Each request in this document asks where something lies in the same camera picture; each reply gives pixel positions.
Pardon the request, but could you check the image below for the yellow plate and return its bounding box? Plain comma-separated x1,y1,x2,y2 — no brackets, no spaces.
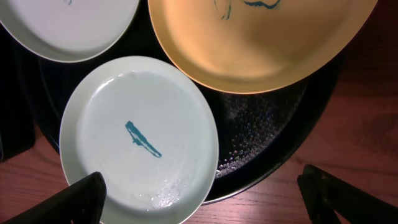
148,0,377,94

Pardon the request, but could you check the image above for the light blue plate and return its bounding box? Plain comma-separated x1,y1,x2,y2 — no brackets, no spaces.
59,56,219,223
1,0,139,63

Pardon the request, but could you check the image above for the round black tray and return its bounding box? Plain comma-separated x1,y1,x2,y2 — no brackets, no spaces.
0,0,346,206

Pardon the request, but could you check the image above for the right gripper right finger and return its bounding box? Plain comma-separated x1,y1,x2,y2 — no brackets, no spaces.
297,164,397,223

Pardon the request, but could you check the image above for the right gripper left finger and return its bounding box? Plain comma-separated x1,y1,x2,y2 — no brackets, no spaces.
4,172,107,224

